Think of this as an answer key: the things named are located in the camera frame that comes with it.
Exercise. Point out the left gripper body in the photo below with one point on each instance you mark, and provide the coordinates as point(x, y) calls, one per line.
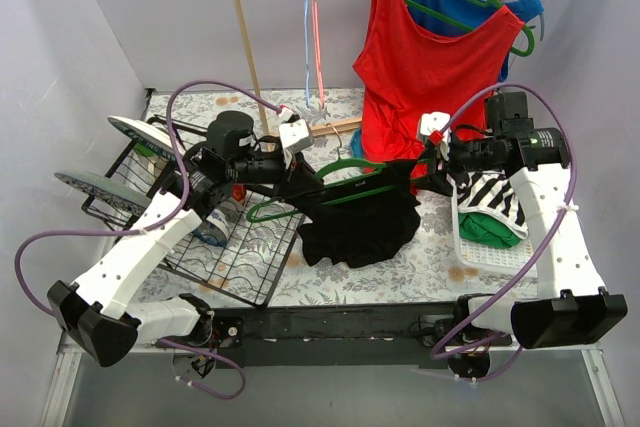
point(293, 169)

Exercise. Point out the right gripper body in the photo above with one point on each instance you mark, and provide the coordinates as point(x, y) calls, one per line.
point(442, 163)

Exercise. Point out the black tank top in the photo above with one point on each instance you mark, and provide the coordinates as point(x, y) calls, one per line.
point(361, 223)

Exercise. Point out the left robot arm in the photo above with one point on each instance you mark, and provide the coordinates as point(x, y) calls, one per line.
point(96, 309)

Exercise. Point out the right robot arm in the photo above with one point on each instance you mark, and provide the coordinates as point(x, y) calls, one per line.
point(557, 298)

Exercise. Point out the red tank top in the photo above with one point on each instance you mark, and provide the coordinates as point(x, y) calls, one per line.
point(408, 71)

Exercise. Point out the blue tank top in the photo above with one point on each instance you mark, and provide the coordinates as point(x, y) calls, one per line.
point(470, 15)

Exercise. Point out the black white striped garment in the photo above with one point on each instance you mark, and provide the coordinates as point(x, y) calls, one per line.
point(491, 193)

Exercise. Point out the red bowl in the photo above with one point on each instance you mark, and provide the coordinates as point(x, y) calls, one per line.
point(239, 193)

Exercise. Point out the teal dish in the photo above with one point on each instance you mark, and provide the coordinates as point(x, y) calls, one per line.
point(355, 144)

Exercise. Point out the green garment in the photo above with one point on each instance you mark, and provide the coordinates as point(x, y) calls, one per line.
point(486, 230)

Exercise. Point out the blue patterned bowl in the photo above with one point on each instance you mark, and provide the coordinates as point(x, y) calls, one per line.
point(214, 231)

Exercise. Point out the white plastic basket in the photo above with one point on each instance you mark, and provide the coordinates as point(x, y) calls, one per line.
point(502, 261)

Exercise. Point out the white green rimmed plate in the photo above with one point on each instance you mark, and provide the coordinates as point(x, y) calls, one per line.
point(150, 137)

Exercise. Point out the grey patterned plate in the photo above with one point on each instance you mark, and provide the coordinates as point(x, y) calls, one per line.
point(106, 190)

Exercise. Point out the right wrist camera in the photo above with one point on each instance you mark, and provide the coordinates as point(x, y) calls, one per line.
point(434, 128)

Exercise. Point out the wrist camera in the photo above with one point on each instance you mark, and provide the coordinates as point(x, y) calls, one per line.
point(434, 128)
point(294, 133)

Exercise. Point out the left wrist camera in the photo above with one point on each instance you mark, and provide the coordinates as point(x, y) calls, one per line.
point(294, 133)

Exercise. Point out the black wire dish rack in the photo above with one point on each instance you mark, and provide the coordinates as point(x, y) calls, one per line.
point(246, 270)

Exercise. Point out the pink wire hanger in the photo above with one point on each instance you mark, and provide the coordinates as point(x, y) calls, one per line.
point(318, 53)

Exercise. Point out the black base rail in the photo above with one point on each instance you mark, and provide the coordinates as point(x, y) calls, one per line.
point(333, 335)

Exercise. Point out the blue wire hanger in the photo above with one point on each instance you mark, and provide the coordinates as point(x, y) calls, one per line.
point(307, 72)

